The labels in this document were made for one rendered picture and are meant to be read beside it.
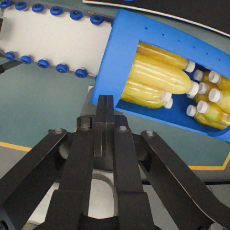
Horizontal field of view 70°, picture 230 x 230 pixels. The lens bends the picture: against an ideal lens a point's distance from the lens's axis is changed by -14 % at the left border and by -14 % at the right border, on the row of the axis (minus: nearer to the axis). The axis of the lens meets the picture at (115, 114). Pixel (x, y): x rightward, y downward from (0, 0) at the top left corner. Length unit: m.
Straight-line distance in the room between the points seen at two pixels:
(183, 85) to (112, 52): 0.21
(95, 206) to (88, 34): 0.61
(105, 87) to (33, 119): 1.60
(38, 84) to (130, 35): 1.48
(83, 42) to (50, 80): 1.09
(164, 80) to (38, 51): 0.50
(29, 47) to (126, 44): 0.46
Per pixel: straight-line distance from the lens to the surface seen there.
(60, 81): 1.75
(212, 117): 0.64
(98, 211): 0.66
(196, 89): 0.54
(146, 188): 2.19
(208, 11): 1.71
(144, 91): 0.52
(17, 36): 0.80
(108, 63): 0.41
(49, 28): 0.75
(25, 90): 1.90
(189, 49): 0.47
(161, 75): 0.47
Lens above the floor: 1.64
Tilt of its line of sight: 66 degrees down
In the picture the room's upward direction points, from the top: 177 degrees clockwise
